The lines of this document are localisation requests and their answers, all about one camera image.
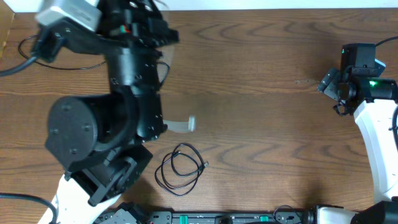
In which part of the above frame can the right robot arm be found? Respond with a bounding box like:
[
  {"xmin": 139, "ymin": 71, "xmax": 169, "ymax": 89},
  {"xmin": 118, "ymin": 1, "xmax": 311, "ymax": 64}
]
[{"xmin": 303, "ymin": 43, "xmax": 397, "ymax": 223}]

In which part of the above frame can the white USB cable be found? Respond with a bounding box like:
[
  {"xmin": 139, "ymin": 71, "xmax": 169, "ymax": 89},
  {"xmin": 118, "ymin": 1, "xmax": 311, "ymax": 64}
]
[{"xmin": 163, "ymin": 114, "xmax": 197, "ymax": 134}]

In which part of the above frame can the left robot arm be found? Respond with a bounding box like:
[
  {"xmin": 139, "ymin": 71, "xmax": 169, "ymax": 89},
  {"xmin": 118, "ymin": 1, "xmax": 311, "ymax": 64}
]
[{"xmin": 32, "ymin": 1, "xmax": 179, "ymax": 223}]

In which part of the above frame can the black USB cable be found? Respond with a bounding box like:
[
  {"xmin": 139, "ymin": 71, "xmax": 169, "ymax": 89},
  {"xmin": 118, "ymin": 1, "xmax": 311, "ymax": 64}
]
[{"xmin": 154, "ymin": 142, "xmax": 210, "ymax": 197}]

